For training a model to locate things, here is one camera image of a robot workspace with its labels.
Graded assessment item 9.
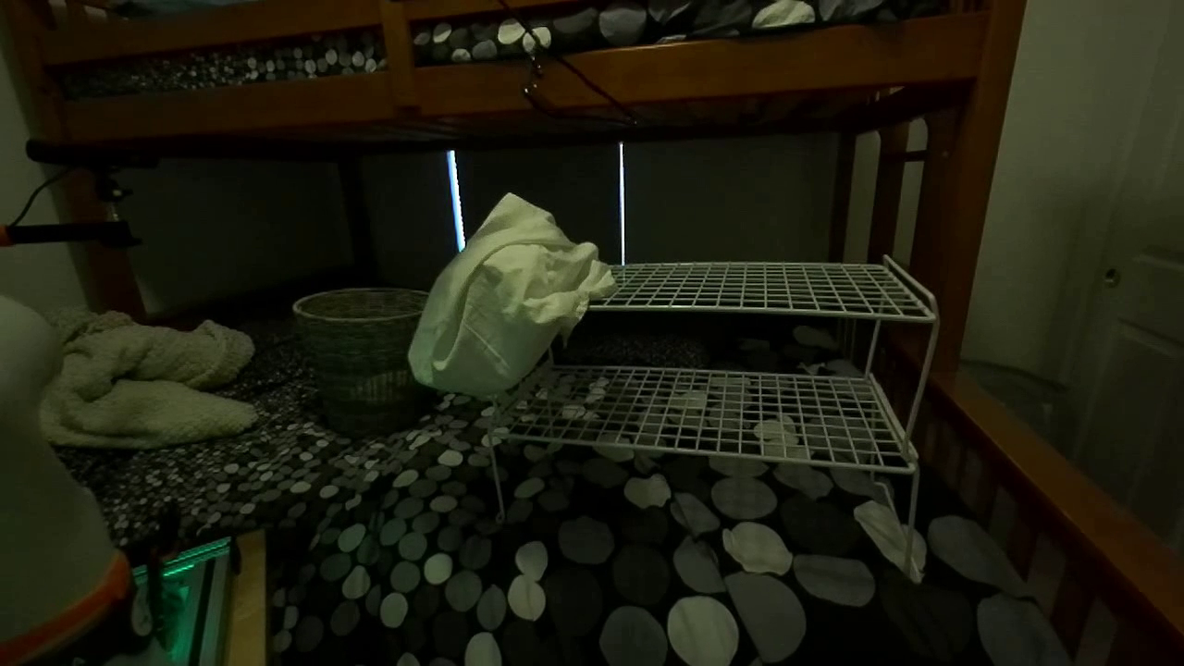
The white wire two-tier rack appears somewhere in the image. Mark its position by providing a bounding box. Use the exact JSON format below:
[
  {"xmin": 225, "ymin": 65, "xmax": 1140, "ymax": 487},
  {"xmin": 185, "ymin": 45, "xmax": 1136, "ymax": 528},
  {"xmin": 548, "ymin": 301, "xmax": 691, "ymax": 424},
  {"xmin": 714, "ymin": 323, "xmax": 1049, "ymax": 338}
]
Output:
[{"xmin": 486, "ymin": 253, "xmax": 940, "ymax": 584}]

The upper bunk spotted mattress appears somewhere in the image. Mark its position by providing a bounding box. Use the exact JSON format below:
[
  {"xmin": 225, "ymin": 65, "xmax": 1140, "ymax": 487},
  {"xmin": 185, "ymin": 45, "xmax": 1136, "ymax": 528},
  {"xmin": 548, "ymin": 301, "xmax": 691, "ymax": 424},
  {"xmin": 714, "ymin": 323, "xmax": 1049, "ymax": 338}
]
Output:
[{"xmin": 410, "ymin": 0, "xmax": 950, "ymax": 64}]

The woven wicker basket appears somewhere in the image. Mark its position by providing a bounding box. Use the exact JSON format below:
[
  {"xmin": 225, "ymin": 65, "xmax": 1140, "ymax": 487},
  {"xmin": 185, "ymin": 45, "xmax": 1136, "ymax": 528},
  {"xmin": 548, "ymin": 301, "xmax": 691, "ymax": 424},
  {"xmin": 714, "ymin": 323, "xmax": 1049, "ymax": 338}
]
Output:
[{"xmin": 293, "ymin": 286, "xmax": 425, "ymax": 435}]

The white cloth on rack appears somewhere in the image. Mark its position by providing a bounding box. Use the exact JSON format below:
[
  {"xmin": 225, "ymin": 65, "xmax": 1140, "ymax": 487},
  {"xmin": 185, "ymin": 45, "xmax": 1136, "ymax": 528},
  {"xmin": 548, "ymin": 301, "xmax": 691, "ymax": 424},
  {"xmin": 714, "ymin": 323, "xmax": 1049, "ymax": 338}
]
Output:
[{"xmin": 408, "ymin": 191, "xmax": 619, "ymax": 401}]

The green lit box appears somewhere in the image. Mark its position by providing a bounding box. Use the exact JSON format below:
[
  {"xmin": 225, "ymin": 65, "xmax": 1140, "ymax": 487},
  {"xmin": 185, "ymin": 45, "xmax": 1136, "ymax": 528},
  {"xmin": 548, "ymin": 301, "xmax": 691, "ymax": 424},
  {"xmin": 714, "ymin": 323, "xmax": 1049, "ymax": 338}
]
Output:
[{"xmin": 133, "ymin": 540, "xmax": 238, "ymax": 666}]

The black white spotted bedspread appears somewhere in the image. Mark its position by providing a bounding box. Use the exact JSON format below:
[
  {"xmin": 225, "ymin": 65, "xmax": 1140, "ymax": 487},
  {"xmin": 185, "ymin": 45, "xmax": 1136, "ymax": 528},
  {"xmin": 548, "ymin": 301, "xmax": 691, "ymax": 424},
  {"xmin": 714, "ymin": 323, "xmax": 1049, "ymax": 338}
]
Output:
[{"xmin": 68, "ymin": 323, "xmax": 1071, "ymax": 666}]

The wooden bunk bed frame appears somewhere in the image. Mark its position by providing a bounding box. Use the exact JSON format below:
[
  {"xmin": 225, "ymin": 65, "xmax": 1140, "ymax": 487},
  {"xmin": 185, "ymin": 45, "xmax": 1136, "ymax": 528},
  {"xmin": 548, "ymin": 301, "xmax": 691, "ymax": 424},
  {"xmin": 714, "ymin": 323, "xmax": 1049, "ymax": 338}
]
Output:
[{"xmin": 0, "ymin": 0, "xmax": 1184, "ymax": 666}]

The crumpled white towel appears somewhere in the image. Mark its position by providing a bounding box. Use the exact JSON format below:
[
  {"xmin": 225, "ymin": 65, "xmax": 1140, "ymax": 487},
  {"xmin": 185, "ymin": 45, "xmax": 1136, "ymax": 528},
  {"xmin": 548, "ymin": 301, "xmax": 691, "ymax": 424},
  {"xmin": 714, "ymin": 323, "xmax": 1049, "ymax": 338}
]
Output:
[{"xmin": 41, "ymin": 312, "xmax": 260, "ymax": 448}]

